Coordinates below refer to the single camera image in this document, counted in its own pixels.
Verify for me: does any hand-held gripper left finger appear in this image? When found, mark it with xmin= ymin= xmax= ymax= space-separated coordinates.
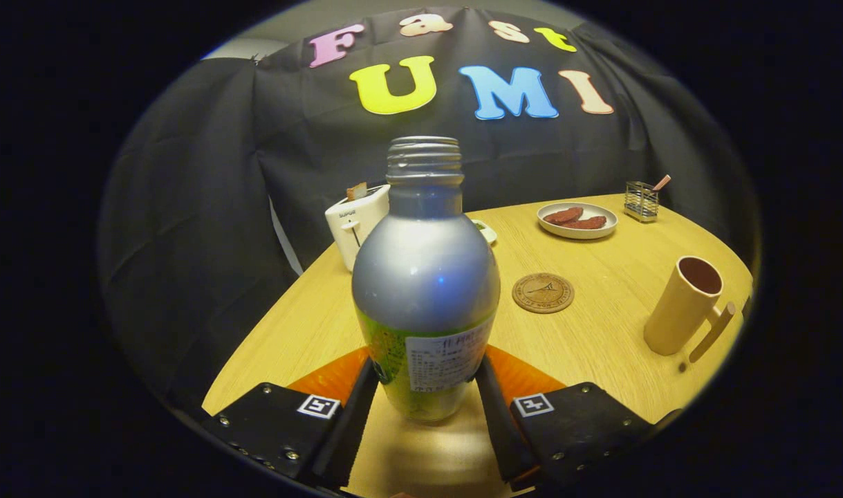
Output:
xmin=201 ymin=346 xmax=380 ymax=492

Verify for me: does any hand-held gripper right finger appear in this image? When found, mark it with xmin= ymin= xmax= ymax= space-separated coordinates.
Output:
xmin=475 ymin=344 xmax=683 ymax=490

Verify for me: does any round brown coaster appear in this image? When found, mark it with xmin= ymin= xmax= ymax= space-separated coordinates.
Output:
xmin=512 ymin=273 xmax=575 ymax=315

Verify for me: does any silver bottle with green label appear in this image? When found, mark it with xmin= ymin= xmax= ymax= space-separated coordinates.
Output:
xmin=351 ymin=136 xmax=501 ymax=424

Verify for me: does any beige cup with handle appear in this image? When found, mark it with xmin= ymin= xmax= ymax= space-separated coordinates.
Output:
xmin=644 ymin=256 xmax=737 ymax=364

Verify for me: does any wooden table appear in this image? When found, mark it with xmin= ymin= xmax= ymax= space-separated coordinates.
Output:
xmin=201 ymin=194 xmax=754 ymax=498

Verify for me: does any white toaster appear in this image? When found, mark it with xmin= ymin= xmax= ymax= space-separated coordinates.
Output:
xmin=324 ymin=184 xmax=391 ymax=273

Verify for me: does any white plate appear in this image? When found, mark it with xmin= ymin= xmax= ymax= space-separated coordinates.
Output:
xmin=537 ymin=201 xmax=618 ymax=240

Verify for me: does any wire mesh holder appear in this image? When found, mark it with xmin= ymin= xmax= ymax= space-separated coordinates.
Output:
xmin=624 ymin=181 xmax=660 ymax=223

